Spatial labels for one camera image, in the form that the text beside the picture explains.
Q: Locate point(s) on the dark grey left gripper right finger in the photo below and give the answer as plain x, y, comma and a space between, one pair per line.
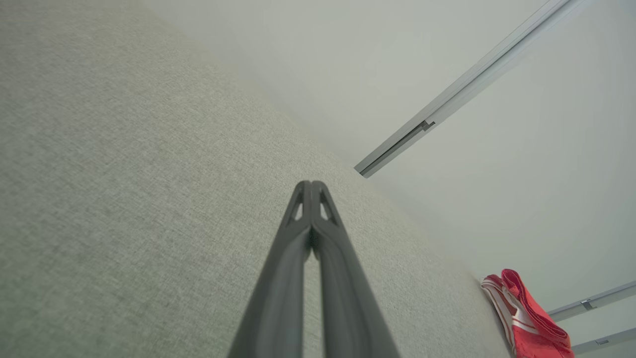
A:
353, 308

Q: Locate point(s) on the grey aluminium post with slot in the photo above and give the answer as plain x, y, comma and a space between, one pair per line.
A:
447, 102

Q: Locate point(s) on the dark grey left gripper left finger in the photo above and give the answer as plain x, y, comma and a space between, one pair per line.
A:
273, 308

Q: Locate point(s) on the grey aluminium frame rail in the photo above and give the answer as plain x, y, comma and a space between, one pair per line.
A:
602, 342
589, 304

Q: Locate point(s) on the red shorts with white stripe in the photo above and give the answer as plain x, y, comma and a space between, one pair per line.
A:
534, 311

